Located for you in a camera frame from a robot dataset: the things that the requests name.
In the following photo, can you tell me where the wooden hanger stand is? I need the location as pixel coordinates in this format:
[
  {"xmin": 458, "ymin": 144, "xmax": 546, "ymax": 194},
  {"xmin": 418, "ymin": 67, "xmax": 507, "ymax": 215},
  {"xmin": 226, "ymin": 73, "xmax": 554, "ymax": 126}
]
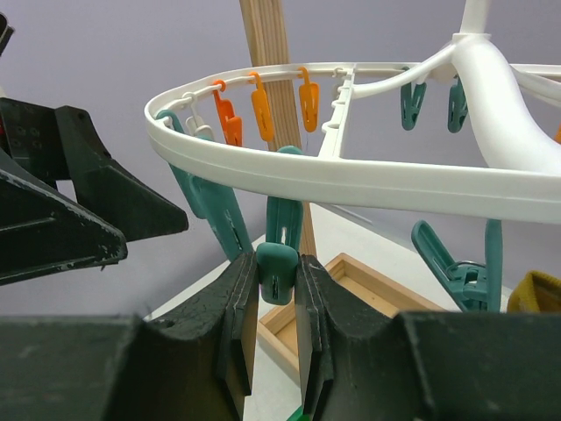
[{"xmin": 238, "ymin": 0, "xmax": 461, "ymax": 374}]

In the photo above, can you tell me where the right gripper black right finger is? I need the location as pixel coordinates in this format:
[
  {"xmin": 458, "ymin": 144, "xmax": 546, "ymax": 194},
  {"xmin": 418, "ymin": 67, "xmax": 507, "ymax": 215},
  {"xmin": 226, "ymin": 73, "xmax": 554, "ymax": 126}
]
[{"xmin": 295, "ymin": 255, "xmax": 560, "ymax": 420}]

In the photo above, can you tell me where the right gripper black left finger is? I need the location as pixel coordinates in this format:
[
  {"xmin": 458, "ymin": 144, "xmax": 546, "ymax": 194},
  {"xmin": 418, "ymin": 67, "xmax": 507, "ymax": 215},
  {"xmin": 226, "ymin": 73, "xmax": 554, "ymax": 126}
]
[{"xmin": 1, "ymin": 253, "xmax": 259, "ymax": 420}]

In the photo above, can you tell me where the green plastic bin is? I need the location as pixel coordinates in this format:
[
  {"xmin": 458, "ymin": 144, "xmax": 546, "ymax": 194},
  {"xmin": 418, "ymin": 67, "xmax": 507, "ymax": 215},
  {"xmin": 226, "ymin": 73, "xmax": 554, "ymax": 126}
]
[{"xmin": 287, "ymin": 406, "xmax": 309, "ymax": 421}]

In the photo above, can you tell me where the teal clothespin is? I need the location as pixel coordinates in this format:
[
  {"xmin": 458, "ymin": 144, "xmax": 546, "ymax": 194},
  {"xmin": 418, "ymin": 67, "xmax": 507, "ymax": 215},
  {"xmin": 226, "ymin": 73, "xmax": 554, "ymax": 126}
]
[
  {"xmin": 400, "ymin": 76, "xmax": 427, "ymax": 131},
  {"xmin": 447, "ymin": 75, "xmax": 468, "ymax": 133},
  {"xmin": 254, "ymin": 145, "xmax": 306, "ymax": 305},
  {"xmin": 411, "ymin": 219, "xmax": 503, "ymax": 312},
  {"xmin": 154, "ymin": 109, "xmax": 254, "ymax": 263}
]

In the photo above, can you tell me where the white clothespin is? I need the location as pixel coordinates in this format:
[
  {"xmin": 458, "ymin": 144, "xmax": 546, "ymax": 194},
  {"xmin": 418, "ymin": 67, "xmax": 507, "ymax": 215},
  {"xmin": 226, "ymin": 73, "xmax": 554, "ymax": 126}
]
[{"xmin": 182, "ymin": 92, "xmax": 215, "ymax": 141}]

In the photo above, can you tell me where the white round clip hanger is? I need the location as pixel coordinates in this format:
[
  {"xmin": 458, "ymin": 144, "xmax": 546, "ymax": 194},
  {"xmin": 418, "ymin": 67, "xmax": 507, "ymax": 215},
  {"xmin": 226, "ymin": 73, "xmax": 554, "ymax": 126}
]
[{"xmin": 144, "ymin": 1, "xmax": 560, "ymax": 224}]

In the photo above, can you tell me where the orange clothespin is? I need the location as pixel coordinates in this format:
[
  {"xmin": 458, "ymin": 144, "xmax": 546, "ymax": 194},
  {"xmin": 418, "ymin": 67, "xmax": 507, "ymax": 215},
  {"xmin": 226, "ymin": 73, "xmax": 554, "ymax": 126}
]
[
  {"xmin": 249, "ymin": 72, "xmax": 274, "ymax": 142},
  {"xmin": 212, "ymin": 79, "xmax": 243, "ymax": 146},
  {"xmin": 298, "ymin": 67, "xmax": 320, "ymax": 132},
  {"xmin": 554, "ymin": 125, "xmax": 561, "ymax": 144}
]

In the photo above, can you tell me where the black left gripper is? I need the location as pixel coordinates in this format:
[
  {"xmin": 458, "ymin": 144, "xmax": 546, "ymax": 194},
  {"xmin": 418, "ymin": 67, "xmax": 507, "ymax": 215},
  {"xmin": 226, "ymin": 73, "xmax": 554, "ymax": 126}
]
[{"xmin": 0, "ymin": 12, "xmax": 190, "ymax": 287}]

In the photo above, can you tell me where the yellow bear sock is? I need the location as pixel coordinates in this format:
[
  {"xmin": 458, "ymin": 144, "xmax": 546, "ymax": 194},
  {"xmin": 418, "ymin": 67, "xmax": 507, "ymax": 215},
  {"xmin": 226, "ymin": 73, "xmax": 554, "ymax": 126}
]
[{"xmin": 507, "ymin": 270, "xmax": 560, "ymax": 313}]

